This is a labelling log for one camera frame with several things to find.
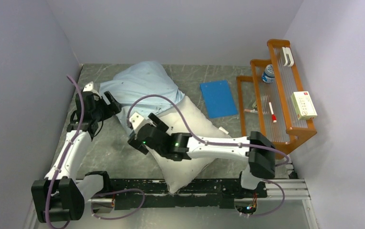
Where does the white pillow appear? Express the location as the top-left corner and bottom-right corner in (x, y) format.
(149, 95), (230, 194)

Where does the light blue pillowcase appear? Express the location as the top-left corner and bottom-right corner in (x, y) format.
(99, 61), (185, 135)

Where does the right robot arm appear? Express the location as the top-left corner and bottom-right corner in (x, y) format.
(128, 112), (275, 198)

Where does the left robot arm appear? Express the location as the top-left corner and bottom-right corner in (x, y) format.
(31, 91), (122, 223)

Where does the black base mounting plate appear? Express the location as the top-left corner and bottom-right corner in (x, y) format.
(80, 178), (268, 211)

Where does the blue plastic folder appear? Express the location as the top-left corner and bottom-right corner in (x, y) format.
(200, 80), (238, 118)

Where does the pink white pen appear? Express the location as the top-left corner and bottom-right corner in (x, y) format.
(244, 109), (258, 114)

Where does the orange tiered shelf rack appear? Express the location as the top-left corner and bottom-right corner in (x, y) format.
(236, 39), (317, 155)

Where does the red-capped white marker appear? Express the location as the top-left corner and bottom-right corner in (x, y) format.
(268, 102), (277, 123)

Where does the small water bottle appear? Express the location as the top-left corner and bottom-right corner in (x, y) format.
(261, 64), (275, 83)

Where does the white red box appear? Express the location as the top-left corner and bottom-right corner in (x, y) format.
(291, 91), (318, 120)

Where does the white hook clip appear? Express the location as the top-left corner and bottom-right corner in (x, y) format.
(281, 47), (294, 67)

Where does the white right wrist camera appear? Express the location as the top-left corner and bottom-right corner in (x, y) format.
(129, 112), (146, 132)

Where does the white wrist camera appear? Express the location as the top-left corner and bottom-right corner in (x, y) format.
(82, 82), (100, 96)
(129, 112), (146, 132)

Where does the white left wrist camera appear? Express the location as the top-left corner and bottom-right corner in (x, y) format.
(82, 82), (100, 96)

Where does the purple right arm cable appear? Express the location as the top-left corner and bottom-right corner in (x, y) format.
(126, 94), (291, 218)

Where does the aluminium frame rail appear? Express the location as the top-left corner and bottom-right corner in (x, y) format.
(22, 178), (319, 229)

